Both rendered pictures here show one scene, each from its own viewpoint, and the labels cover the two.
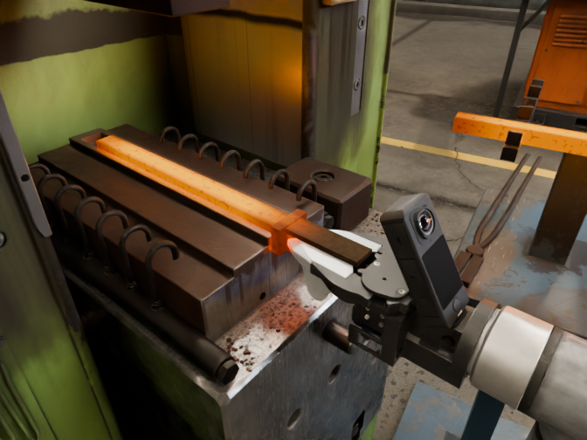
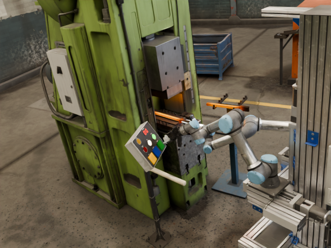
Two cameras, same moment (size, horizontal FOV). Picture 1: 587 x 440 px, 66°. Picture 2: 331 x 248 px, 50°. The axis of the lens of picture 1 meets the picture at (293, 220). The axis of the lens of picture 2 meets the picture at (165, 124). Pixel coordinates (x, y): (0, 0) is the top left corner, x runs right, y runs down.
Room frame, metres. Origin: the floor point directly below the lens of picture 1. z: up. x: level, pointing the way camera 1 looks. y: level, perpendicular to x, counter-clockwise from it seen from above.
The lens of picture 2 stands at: (-2.55, -0.26, 2.52)
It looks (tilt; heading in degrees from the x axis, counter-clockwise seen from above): 27 degrees down; 8
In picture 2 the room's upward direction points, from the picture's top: 9 degrees counter-clockwise
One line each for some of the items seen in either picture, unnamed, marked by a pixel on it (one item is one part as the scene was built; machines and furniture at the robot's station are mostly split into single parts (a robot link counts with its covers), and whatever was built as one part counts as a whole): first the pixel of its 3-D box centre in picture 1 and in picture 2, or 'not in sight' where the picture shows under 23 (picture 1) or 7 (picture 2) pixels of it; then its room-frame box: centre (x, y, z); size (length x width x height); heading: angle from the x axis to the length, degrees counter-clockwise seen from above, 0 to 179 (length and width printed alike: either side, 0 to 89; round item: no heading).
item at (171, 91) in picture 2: not in sight; (158, 86); (0.53, 0.19, 1.32); 0.42 x 0.20 x 0.10; 51
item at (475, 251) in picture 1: (503, 205); not in sight; (0.83, -0.45, 0.77); 0.60 x 0.04 x 0.01; 145
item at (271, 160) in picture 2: not in sight; (268, 164); (-0.39, -0.65, 0.98); 0.13 x 0.12 x 0.14; 139
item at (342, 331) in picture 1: (341, 337); not in sight; (0.37, -0.06, 0.87); 0.04 x 0.03 x 0.03; 51
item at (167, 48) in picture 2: not in sight; (157, 59); (0.56, 0.16, 1.56); 0.42 x 0.39 x 0.40; 51
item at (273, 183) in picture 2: not in sight; (269, 176); (-0.39, -0.66, 0.87); 0.15 x 0.15 x 0.10
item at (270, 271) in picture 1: (156, 205); (163, 120); (0.53, 0.19, 0.96); 0.42 x 0.20 x 0.09; 51
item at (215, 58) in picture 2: not in sight; (199, 55); (4.48, -0.17, 0.36); 1.20 x 0.80 x 0.72; 67
